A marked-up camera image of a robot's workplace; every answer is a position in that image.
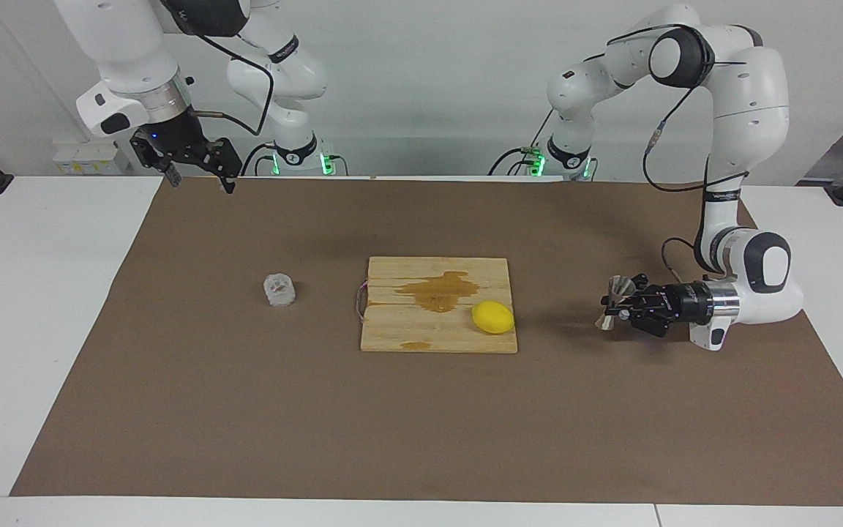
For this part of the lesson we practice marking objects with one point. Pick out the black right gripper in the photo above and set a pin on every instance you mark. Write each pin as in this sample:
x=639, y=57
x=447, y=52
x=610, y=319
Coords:
x=173, y=143

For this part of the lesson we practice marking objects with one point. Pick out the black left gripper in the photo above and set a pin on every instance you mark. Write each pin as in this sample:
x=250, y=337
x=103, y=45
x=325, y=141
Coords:
x=677, y=307

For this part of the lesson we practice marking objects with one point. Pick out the steel double jigger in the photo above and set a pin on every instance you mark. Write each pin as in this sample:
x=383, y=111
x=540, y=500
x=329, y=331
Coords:
x=617, y=287

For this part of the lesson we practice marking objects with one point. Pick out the clear glass cup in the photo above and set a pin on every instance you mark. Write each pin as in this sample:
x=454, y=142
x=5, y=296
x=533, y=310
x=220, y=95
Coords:
x=279, y=290

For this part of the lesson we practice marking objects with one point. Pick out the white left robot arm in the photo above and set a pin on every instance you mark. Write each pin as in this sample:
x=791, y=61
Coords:
x=747, y=95

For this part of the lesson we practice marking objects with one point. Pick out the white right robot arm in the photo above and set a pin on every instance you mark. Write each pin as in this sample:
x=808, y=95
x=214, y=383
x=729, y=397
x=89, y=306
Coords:
x=121, y=36

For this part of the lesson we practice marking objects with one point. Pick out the yellow lemon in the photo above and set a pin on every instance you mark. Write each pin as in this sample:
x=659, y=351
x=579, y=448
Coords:
x=493, y=317

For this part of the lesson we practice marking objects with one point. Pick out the wooden cutting board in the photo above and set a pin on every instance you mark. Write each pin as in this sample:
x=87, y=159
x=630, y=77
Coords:
x=436, y=333

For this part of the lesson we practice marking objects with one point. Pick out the brown table mat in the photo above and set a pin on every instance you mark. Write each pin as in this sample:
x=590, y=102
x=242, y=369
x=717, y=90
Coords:
x=246, y=410

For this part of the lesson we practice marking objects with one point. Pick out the white wall outlet box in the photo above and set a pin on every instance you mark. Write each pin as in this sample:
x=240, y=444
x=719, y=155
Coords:
x=88, y=157

